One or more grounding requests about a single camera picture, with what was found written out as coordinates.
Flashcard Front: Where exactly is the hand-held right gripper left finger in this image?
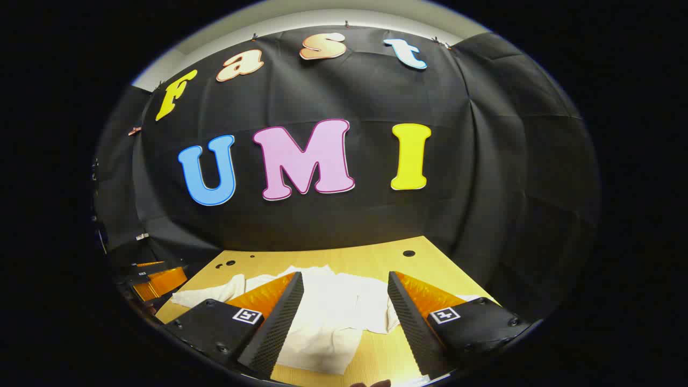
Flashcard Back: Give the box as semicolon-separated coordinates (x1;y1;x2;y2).
164;271;305;379

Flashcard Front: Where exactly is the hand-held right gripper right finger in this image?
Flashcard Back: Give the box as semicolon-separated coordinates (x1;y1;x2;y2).
387;271;533;379

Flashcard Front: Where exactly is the cream white sweatshirt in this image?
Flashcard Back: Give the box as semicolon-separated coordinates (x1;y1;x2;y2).
171;264;482;376

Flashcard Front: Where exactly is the black backdrop cloth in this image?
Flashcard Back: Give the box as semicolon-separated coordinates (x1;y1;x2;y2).
92;24;600;323

